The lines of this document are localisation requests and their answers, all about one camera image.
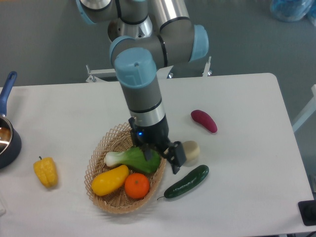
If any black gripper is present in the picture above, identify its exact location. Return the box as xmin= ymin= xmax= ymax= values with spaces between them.
xmin=128 ymin=117 xmax=187 ymax=174

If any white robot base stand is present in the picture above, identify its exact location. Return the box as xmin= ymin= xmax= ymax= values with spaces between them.
xmin=86 ymin=56 xmax=212 ymax=83

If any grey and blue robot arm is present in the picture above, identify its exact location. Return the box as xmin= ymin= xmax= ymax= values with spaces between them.
xmin=77 ymin=0 xmax=209 ymax=173

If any woven wicker basket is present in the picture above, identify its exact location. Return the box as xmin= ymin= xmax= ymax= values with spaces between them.
xmin=84 ymin=122 xmax=166 ymax=214

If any green bok choy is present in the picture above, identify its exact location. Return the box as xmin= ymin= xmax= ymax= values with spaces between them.
xmin=104 ymin=147 xmax=160 ymax=174

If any beige round potato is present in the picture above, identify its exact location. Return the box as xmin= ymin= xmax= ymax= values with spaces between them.
xmin=182 ymin=141 xmax=200 ymax=163

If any dark green cucumber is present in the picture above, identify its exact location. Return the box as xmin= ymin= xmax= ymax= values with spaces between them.
xmin=158 ymin=164 xmax=209 ymax=199

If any orange fruit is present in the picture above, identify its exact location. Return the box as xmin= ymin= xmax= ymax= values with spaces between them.
xmin=124 ymin=173 xmax=150 ymax=199

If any purple sweet potato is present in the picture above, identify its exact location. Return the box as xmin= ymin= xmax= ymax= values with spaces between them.
xmin=191 ymin=110 xmax=218 ymax=133

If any yellow bell pepper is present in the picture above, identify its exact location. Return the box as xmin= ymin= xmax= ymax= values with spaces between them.
xmin=33 ymin=156 xmax=59 ymax=189

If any dark blue saucepan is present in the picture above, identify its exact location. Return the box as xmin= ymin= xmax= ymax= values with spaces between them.
xmin=0 ymin=71 xmax=22 ymax=169

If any black device at table edge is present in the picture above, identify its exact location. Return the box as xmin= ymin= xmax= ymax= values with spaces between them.
xmin=298 ymin=200 xmax=316 ymax=226

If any blue plastic bag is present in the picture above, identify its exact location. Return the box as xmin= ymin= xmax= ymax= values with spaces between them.
xmin=270 ymin=0 xmax=316 ymax=27

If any white frame at right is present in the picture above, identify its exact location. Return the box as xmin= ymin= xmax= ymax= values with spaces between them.
xmin=292 ymin=84 xmax=316 ymax=133

